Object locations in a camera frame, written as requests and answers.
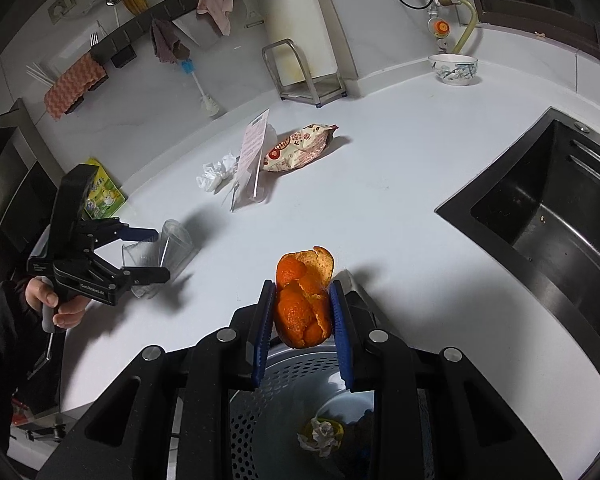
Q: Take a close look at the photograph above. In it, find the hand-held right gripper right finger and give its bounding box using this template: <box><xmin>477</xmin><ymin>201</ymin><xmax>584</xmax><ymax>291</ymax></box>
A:
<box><xmin>328</xmin><ymin>280</ymin><xmax>563</xmax><ymax>480</ymax></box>

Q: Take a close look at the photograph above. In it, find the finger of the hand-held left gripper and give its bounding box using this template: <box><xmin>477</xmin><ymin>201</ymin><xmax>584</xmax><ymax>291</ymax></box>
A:
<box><xmin>120</xmin><ymin>266</ymin><xmax>171</xmax><ymax>287</ymax></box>
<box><xmin>82</xmin><ymin>217</ymin><xmax>160</xmax><ymax>249</ymax></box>

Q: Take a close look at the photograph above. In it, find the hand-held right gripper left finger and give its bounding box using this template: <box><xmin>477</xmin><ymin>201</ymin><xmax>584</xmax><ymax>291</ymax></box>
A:
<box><xmin>37</xmin><ymin>279</ymin><xmax>278</xmax><ymax>480</ymax></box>

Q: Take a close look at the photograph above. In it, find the clear plastic cup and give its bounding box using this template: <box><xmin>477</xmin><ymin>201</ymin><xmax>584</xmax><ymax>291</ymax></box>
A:
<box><xmin>121</xmin><ymin>218</ymin><xmax>196</xmax><ymax>298</ymax></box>

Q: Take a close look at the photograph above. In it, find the orange peel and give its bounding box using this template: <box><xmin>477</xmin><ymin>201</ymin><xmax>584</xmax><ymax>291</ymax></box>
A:
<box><xmin>274</xmin><ymin>246</ymin><xmax>337</xmax><ymax>350</ymax></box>

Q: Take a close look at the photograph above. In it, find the grey perforated trash bin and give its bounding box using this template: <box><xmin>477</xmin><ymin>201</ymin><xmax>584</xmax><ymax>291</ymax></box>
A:
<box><xmin>172</xmin><ymin>342</ymin><xmax>431</xmax><ymax>480</ymax></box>

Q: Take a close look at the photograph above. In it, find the yellow plastic lid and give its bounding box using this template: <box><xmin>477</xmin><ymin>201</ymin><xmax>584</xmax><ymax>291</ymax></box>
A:
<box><xmin>300</xmin><ymin>417</ymin><xmax>345</xmax><ymax>448</ymax></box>

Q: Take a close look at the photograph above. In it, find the white paper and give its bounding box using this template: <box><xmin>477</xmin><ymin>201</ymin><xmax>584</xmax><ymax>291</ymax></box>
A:
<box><xmin>297</xmin><ymin>420</ymin><xmax>336</xmax><ymax>458</ymax></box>
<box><xmin>196</xmin><ymin>154</ymin><xmax>238</xmax><ymax>195</ymax></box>

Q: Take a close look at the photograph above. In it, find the person's left forearm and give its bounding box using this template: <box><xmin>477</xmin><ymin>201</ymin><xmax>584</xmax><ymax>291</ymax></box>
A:
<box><xmin>0</xmin><ymin>280</ymin><xmax>66</xmax><ymax>461</ymax></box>

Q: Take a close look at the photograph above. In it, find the person's left hand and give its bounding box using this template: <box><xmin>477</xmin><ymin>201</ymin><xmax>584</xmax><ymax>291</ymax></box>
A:
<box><xmin>25</xmin><ymin>276</ymin><xmax>87</xmax><ymax>331</ymax></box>

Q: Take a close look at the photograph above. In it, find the yellow seasoning pouch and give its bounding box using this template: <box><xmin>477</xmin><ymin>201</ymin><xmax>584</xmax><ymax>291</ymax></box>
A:
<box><xmin>82</xmin><ymin>157</ymin><xmax>127</xmax><ymax>220</ymax></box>

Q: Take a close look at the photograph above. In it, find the steel range hood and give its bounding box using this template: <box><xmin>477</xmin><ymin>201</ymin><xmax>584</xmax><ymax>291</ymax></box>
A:
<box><xmin>0</xmin><ymin>100</ymin><xmax>56</xmax><ymax>281</ymax></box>

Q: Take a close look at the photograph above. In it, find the pink paper card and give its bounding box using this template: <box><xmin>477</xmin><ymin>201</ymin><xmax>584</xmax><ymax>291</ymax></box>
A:
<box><xmin>229</xmin><ymin>108</ymin><xmax>276</xmax><ymax>211</ymax></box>

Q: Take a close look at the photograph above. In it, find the orange wavy sponge cloth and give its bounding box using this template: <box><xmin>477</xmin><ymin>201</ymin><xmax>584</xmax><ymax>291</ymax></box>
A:
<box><xmin>43</xmin><ymin>54</ymin><xmax>108</xmax><ymax>121</ymax></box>

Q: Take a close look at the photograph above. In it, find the blue white bottle brush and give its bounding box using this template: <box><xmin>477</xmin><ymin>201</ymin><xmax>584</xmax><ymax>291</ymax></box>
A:
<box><xmin>179</xmin><ymin>58</ymin><xmax>222</xmax><ymax>118</ymax></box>

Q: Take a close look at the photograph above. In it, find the printed snack packet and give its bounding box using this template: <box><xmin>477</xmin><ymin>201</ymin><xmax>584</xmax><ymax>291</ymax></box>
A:
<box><xmin>262</xmin><ymin>124</ymin><xmax>340</xmax><ymax>173</ymax></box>

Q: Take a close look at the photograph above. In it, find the brown hanging cloth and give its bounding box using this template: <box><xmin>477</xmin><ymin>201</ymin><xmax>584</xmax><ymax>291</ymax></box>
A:
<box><xmin>150</xmin><ymin>19</ymin><xmax>192</xmax><ymax>63</ymax></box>

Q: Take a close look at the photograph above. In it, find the metal cutting board rack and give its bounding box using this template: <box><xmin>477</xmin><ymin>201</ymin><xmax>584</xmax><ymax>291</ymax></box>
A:
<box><xmin>261</xmin><ymin>39</ymin><xmax>348</xmax><ymax>108</ymax></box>

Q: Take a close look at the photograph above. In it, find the steel sink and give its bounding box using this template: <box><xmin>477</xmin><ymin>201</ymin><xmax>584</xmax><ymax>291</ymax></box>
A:
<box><xmin>435</xmin><ymin>106</ymin><xmax>600</xmax><ymax>361</ymax></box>

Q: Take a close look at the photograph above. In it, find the pink hanging cloth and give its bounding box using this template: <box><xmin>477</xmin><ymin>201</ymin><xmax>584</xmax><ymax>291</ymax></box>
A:
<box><xmin>196</xmin><ymin>0</ymin><xmax>236</xmax><ymax>37</ymax></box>

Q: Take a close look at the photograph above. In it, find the white cutting board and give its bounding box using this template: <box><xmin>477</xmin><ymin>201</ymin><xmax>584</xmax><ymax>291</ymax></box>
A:
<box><xmin>252</xmin><ymin>0</ymin><xmax>361</xmax><ymax>98</ymax></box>

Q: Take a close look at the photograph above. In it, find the white patterned bowl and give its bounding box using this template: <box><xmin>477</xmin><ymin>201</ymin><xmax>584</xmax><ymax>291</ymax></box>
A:
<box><xmin>427</xmin><ymin>53</ymin><xmax>479</xmax><ymax>86</ymax></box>

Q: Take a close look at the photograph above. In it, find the orange dial gas regulator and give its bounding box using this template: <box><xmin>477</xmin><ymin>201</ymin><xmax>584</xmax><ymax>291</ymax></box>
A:
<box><xmin>426</xmin><ymin>10</ymin><xmax>453</xmax><ymax>53</ymax></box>

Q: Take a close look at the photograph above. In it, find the black wall rack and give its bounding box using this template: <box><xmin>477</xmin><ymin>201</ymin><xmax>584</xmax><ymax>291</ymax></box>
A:
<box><xmin>62</xmin><ymin>0</ymin><xmax>248</xmax><ymax>113</ymax></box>

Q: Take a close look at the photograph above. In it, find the grey wall outlet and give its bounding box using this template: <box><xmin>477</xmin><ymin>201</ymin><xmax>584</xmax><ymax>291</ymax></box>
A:
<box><xmin>47</xmin><ymin>0</ymin><xmax>78</xmax><ymax>25</ymax></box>

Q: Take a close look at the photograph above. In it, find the yellowish gas hose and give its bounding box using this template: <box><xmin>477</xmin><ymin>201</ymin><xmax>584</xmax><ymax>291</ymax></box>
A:
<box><xmin>450</xmin><ymin>0</ymin><xmax>481</xmax><ymax>56</ymax></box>

